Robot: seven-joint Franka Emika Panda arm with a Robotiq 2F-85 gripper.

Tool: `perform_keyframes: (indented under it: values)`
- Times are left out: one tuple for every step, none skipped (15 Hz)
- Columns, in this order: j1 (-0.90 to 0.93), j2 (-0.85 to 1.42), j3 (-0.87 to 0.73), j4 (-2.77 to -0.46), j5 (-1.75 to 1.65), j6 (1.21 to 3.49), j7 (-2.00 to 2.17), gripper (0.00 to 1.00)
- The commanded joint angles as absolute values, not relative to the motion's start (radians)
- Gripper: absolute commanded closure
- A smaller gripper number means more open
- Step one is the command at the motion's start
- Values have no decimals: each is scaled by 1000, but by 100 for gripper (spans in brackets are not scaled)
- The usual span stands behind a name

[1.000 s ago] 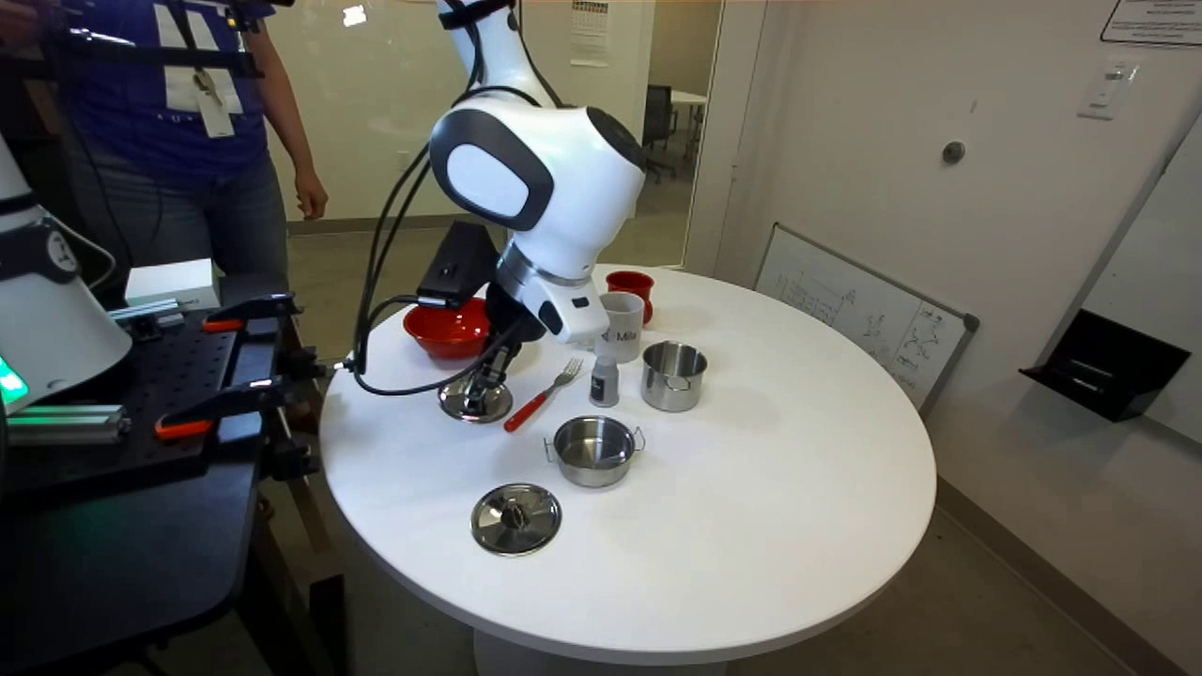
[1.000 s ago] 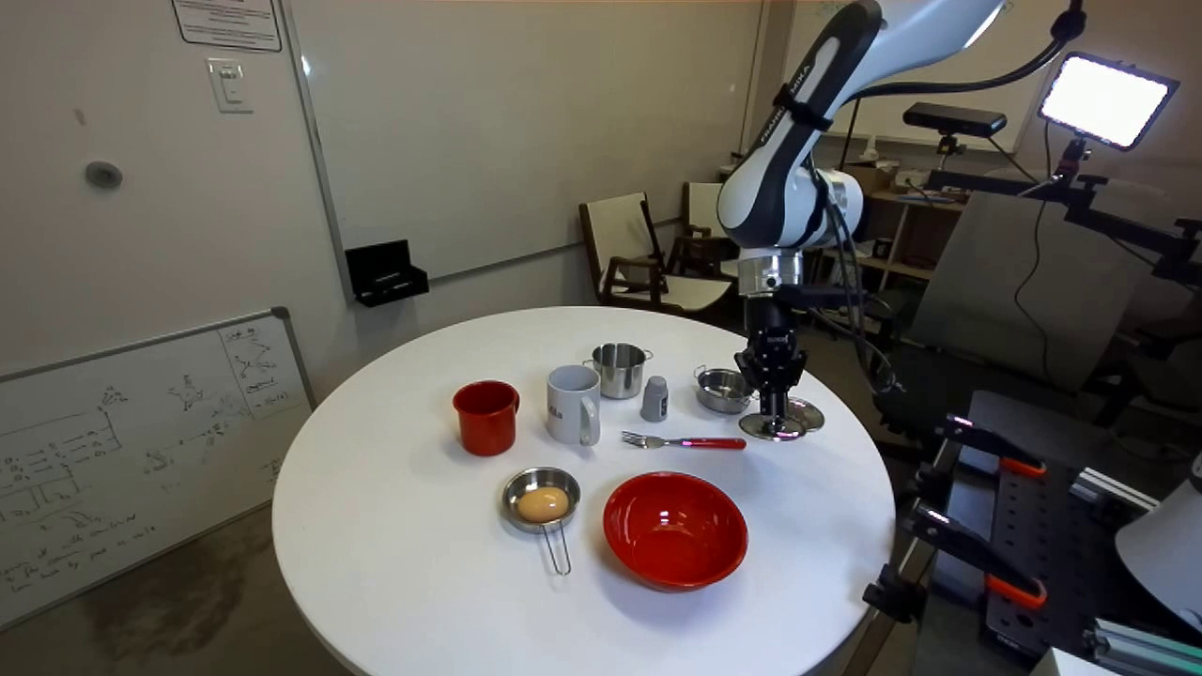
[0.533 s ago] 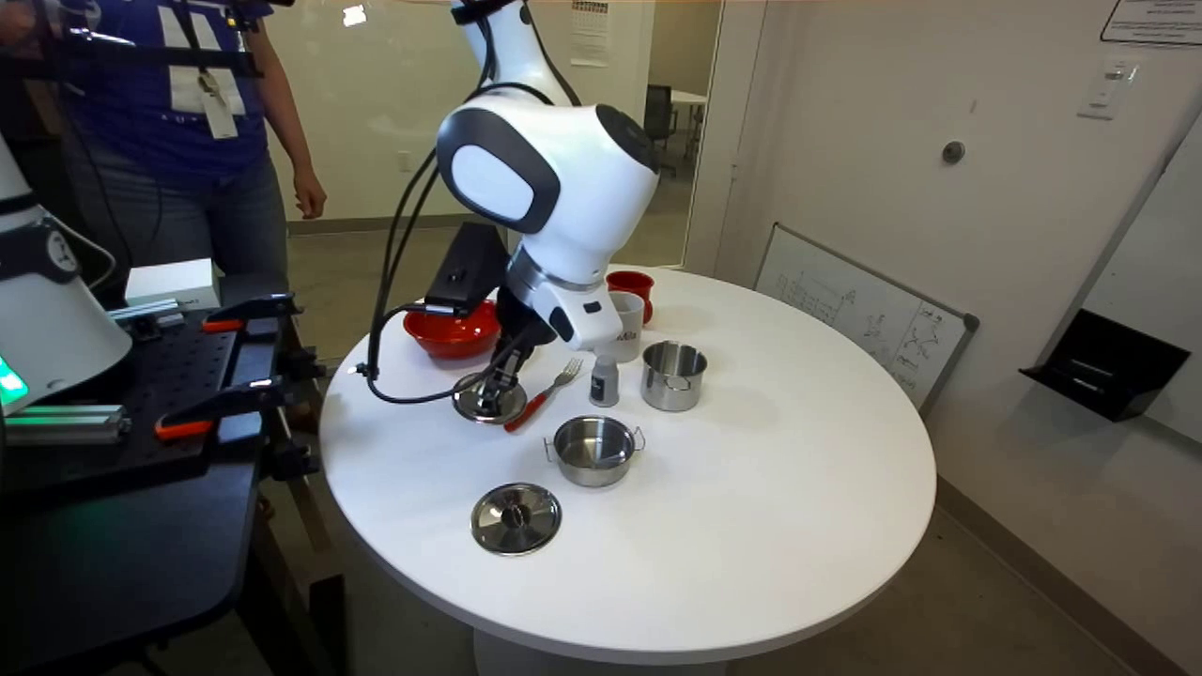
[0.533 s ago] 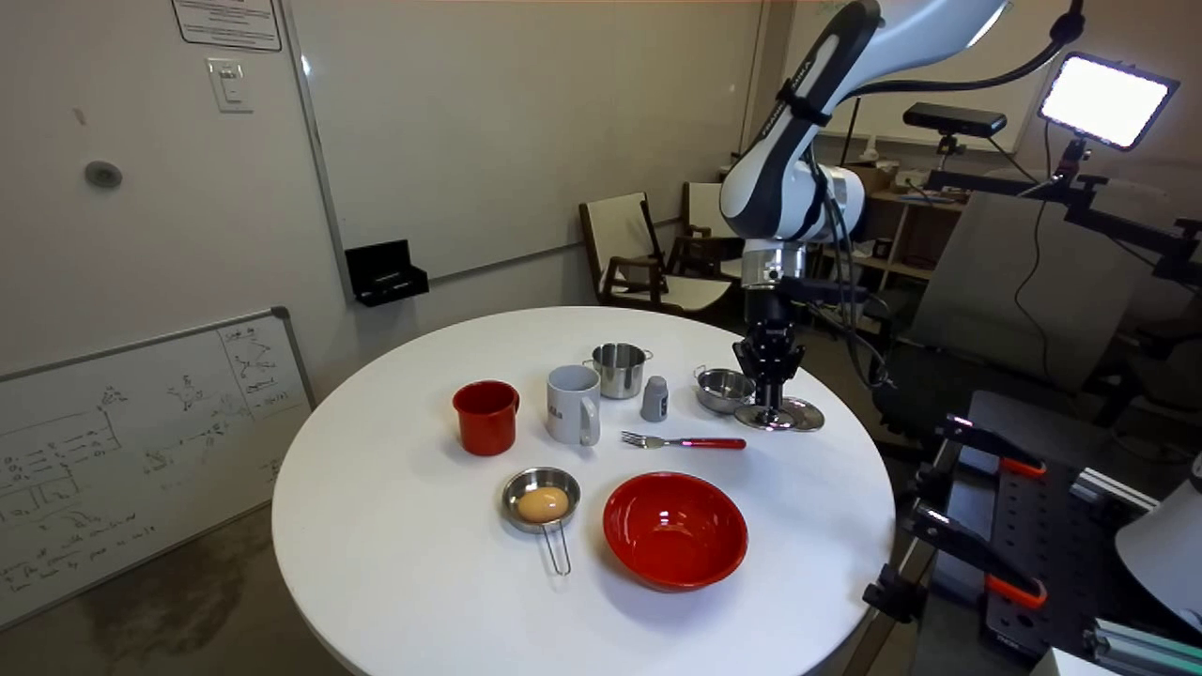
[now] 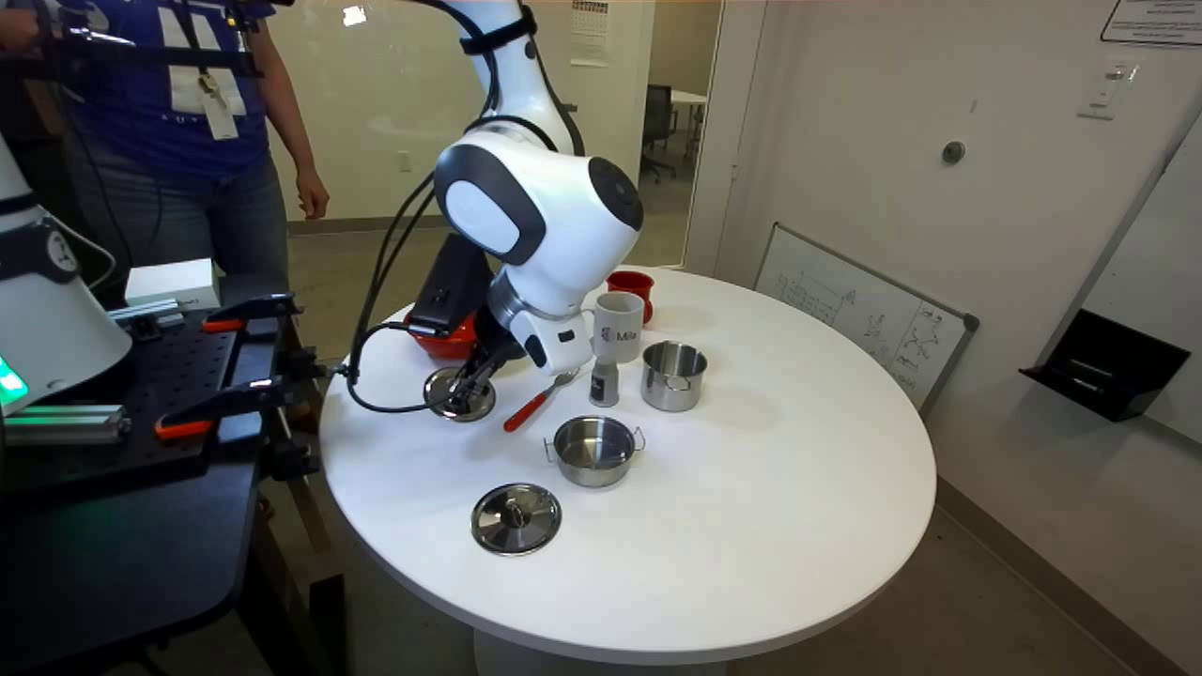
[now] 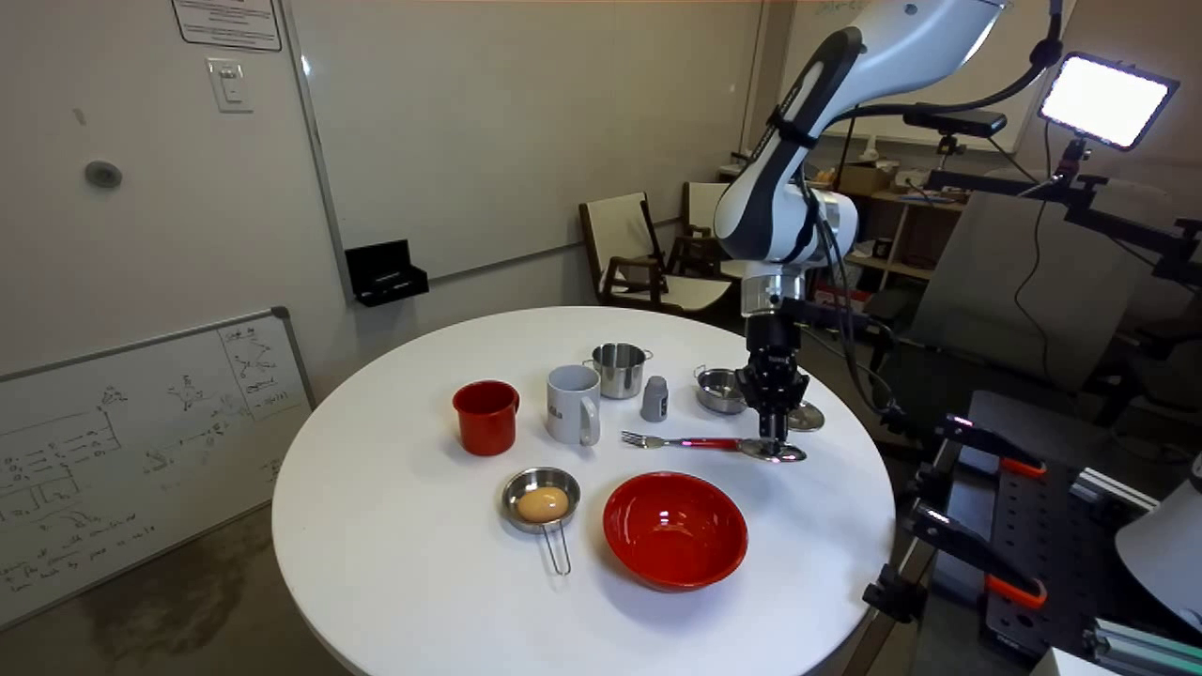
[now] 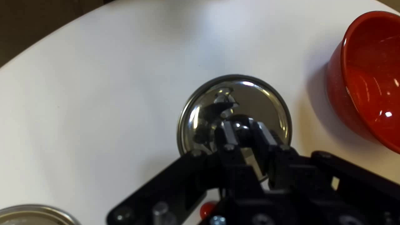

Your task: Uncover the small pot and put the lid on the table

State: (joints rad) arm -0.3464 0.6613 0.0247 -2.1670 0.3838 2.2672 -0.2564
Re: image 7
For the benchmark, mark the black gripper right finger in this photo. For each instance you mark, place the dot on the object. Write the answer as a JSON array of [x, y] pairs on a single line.
[[301, 170]]

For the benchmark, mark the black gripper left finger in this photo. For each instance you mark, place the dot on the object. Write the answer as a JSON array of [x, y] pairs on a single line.
[[196, 175]]

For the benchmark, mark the domed steel pot lid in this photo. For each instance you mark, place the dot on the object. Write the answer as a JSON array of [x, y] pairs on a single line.
[[242, 95]]

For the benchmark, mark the flat steel lid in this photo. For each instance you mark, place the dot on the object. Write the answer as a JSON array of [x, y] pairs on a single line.
[[33, 214]]

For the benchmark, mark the red bowl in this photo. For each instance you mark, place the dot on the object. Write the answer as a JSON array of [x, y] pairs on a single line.
[[371, 83]]

